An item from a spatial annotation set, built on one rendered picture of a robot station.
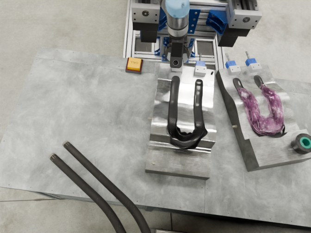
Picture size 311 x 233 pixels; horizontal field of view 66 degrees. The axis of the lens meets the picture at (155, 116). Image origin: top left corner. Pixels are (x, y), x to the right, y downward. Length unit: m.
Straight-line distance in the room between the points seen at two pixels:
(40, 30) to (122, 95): 1.64
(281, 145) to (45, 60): 1.16
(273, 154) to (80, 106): 0.86
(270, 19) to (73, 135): 2.43
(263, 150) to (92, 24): 2.03
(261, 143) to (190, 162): 0.29
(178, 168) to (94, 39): 1.76
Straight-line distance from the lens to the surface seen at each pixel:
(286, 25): 3.02
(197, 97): 1.10
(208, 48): 2.19
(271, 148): 1.08
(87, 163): 1.00
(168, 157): 0.99
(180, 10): 0.82
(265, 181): 1.16
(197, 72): 1.13
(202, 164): 1.01
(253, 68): 1.28
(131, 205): 0.90
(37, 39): 2.60
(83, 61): 1.30
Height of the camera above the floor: 1.82
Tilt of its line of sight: 66 degrees down
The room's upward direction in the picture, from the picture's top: 9 degrees clockwise
